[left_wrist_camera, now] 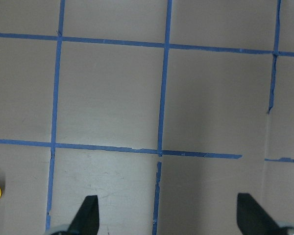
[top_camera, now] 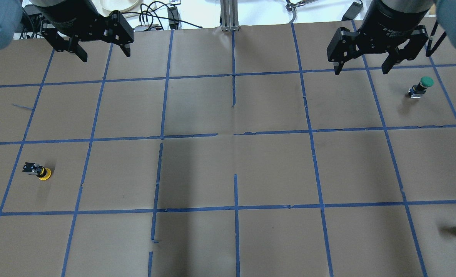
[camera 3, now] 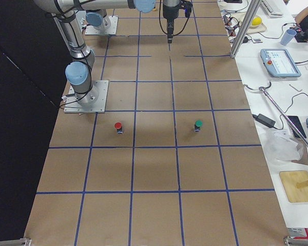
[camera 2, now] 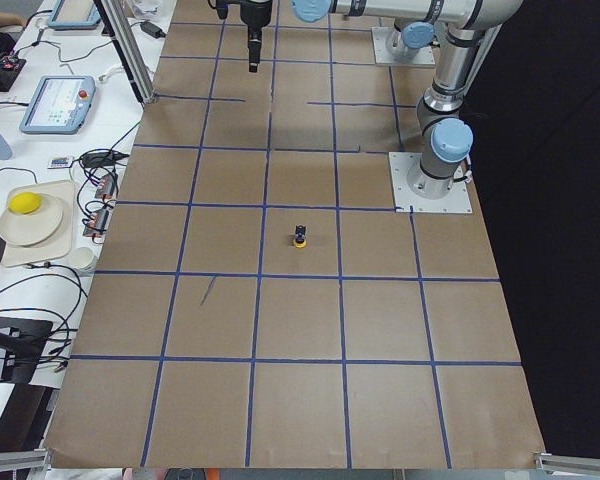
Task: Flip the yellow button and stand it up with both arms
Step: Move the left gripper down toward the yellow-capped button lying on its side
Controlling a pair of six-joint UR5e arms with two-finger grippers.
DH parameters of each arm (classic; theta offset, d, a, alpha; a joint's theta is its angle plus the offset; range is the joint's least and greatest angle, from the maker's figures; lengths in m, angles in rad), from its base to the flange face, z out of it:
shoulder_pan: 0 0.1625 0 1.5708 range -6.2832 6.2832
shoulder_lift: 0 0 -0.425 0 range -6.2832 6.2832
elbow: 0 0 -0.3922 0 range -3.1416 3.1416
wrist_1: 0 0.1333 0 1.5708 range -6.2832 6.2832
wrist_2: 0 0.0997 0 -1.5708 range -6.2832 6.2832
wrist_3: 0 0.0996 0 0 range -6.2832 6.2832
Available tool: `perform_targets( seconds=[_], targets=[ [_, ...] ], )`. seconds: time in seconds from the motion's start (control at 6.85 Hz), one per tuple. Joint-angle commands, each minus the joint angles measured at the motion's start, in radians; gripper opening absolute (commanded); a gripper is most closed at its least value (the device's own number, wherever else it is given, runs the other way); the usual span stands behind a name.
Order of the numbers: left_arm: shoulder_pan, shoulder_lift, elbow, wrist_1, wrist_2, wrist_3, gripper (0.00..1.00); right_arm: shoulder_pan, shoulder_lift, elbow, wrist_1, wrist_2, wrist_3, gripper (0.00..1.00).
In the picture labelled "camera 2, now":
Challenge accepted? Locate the yellow push button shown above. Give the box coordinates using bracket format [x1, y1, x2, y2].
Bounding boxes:
[292, 225, 307, 248]

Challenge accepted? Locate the black power adapter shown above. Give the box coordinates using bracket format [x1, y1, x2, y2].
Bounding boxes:
[140, 20, 166, 39]

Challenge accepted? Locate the blue teach pendant tablet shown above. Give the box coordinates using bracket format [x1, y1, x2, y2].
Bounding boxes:
[19, 75, 96, 135]

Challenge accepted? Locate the small remote control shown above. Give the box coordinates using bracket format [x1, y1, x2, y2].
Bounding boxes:
[48, 156, 75, 169]

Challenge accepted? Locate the brown paper table cover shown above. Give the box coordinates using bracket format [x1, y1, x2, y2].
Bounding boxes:
[45, 1, 543, 469]

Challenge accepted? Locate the yellow lemon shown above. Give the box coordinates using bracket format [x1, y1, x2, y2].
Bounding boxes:
[8, 191, 42, 215]

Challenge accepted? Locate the white paper cup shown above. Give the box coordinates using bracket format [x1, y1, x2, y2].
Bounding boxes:
[68, 247, 98, 275]

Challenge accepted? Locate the beige rectangular tray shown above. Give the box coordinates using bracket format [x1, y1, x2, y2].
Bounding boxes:
[0, 180, 76, 267]

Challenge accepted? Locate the beige round plate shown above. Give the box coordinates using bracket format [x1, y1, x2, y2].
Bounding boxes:
[0, 195, 63, 246]

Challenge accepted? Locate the aluminium frame post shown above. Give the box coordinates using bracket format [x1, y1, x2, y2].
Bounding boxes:
[93, 0, 155, 105]

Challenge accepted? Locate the black camera stand base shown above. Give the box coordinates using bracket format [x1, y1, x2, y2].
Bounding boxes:
[0, 317, 53, 384]

